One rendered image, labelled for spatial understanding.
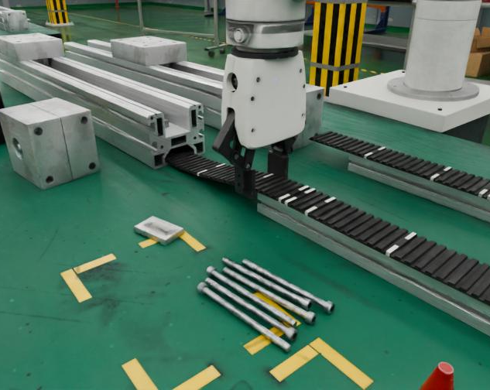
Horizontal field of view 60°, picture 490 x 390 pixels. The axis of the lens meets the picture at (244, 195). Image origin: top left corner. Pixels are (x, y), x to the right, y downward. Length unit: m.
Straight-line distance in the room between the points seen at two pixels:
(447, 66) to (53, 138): 0.76
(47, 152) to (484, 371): 0.55
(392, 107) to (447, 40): 0.16
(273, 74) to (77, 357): 0.33
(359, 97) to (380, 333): 0.67
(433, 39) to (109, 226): 0.73
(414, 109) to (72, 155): 0.63
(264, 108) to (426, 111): 0.48
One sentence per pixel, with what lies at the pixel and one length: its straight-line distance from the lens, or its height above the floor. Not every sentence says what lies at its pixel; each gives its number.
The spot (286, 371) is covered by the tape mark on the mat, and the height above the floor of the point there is 0.78.
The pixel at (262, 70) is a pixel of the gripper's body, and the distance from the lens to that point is 0.46.
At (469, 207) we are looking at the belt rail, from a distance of 0.60.
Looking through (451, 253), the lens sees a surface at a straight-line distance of 0.45.
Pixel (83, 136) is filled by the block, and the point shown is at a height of 0.84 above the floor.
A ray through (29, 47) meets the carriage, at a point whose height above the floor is 0.89.
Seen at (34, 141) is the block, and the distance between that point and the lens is 0.63.
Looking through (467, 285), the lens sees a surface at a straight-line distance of 0.41.
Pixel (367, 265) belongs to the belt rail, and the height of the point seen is 0.79.
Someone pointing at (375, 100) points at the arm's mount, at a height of 0.81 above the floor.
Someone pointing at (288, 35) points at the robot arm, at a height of 0.99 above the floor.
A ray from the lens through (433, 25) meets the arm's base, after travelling 0.98.
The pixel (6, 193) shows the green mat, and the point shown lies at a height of 0.78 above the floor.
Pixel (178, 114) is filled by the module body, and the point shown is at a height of 0.84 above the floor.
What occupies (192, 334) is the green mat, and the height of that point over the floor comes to 0.78.
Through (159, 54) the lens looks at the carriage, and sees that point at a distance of 1.01.
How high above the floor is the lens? 1.05
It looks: 28 degrees down
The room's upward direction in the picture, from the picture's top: straight up
